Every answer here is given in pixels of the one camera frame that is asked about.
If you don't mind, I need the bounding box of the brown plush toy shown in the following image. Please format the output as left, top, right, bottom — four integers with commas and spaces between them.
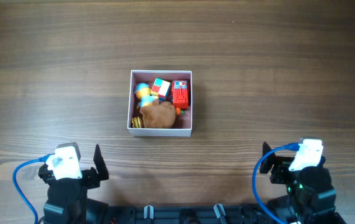
139, 100, 183, 129

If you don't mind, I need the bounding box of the yellow duck toy blue hat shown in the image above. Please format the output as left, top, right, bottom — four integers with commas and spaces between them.
134, 83, 159, 109

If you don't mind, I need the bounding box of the white cardboard box pink inside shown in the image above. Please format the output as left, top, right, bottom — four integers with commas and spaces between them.
127, 70, 193, 137

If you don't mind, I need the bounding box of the multicoloured puzzle cube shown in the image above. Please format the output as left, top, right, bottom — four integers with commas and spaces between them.
151, 78, 171, 101

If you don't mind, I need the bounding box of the red toy fire truck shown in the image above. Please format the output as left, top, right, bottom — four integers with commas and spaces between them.
172, 80, 189, 110

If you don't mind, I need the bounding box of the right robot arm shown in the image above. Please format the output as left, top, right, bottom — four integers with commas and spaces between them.
252, 139, 345, 224

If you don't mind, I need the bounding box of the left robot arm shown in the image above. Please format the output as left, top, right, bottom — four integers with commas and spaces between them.
38, 142, 109, 224

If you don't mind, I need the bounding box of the left blue cable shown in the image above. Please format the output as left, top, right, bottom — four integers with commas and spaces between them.
12, 153, 53, 224

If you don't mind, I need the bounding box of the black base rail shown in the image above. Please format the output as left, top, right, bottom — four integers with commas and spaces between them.
102, 203, 275, 224

